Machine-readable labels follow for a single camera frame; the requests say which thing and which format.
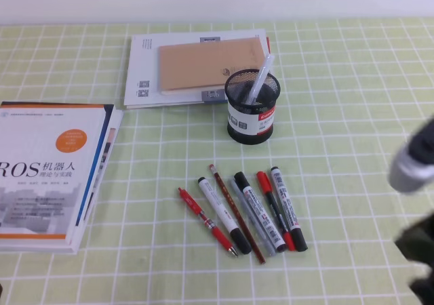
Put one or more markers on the clear translucent pen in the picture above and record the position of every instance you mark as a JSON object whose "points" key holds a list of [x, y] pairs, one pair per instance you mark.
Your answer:
{"points": [[260, 79]]}

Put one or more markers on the red gel pen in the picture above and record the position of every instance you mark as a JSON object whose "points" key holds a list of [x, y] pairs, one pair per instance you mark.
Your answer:
{"points": [[215, 231]]}

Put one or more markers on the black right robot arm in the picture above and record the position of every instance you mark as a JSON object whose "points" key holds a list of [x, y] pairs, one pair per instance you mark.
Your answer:
{"points": [[416, 244]]}

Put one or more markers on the black mesh pen holder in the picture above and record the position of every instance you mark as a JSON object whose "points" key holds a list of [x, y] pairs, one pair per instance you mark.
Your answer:
{"points": [[250, 124]]}

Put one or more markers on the red fine marker pen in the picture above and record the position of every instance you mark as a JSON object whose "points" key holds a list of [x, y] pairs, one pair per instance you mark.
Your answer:
{"points": [[268, 192]]}

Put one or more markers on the grey translucent pen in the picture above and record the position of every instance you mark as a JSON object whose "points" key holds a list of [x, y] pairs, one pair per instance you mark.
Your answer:
{"points": [[252, 217]]}

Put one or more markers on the dark red pencil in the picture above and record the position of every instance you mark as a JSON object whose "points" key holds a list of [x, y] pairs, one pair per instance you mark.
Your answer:
{"points": [[237, 214]]}

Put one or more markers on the tan kraft notebook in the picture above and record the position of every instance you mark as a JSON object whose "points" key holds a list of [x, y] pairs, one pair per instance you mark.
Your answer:
{"points": [[199, 65]]}

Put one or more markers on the white book under notebook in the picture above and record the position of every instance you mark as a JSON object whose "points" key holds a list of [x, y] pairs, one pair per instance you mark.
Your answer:
{"points": [[141, 89]]}

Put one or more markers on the white marker black cap left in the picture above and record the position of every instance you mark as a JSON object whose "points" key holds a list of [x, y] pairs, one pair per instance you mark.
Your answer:
{"points": [[225, 217]]}

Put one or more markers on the white marker black cap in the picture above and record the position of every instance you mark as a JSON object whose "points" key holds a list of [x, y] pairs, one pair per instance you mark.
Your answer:
{"points": [[225, 217], [260, 212]]}

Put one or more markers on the book under ROS textbook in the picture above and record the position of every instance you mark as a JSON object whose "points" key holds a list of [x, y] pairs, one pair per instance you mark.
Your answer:
{"points": [[98, 169]]}

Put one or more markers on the red book bottom of stack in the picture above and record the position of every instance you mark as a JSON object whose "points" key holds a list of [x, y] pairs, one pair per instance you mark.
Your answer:
{"points": [[268, 45]]}

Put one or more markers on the white marker black cap centre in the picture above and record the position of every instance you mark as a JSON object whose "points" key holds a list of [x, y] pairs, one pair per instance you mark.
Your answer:
{"points": [[260, 212]]}

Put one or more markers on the white marker with barcode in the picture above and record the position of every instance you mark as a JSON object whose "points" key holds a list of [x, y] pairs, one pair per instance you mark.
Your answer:
{"points": [[288, 210]]}

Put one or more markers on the ROS textbook white cover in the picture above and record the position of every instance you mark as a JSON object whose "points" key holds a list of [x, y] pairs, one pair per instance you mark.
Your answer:
{"points": [[47, 169]]}

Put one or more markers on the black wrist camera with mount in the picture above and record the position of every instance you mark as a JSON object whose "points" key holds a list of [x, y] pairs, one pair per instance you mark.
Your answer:
{"points": [[412, 166]]}

